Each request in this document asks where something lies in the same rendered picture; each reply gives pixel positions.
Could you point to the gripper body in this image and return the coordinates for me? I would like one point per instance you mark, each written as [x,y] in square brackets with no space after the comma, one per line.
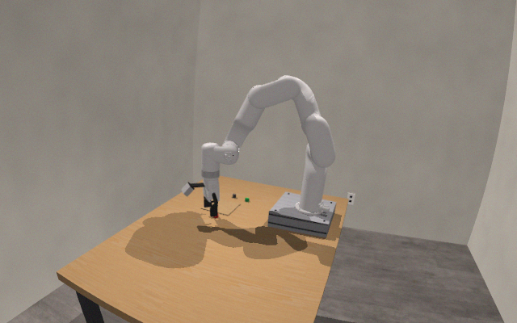
[211,186]

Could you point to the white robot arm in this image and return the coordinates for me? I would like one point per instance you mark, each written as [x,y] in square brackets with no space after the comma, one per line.
[320,151]

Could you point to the tan mat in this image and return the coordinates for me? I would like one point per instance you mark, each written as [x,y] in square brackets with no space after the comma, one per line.
[224,207]

